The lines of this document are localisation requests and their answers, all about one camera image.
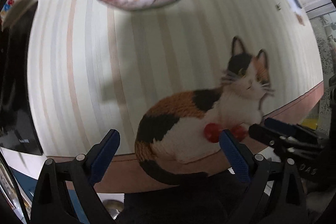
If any calico cat shaped mat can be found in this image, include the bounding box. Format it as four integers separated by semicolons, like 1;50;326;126
134;35;276;186

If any small brown card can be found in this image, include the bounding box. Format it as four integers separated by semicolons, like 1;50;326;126
294;13;306;26

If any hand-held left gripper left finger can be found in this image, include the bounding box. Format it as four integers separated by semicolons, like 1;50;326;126
31;129;121;224

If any glass sliding door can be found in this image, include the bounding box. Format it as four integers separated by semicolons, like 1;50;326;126
307;1;336;135

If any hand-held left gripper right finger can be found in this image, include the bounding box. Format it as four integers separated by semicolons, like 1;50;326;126
220;129;307;224

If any yellow object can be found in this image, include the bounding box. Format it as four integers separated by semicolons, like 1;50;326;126
302;119;319;130

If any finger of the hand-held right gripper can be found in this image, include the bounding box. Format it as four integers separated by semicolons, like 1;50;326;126
264;118;324;144
248;124;292;152

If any striped table cloth pink hem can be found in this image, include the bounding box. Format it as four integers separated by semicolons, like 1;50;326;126
26;0;324;194

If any black glass stove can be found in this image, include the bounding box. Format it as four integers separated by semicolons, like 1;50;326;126
0;0;44;156

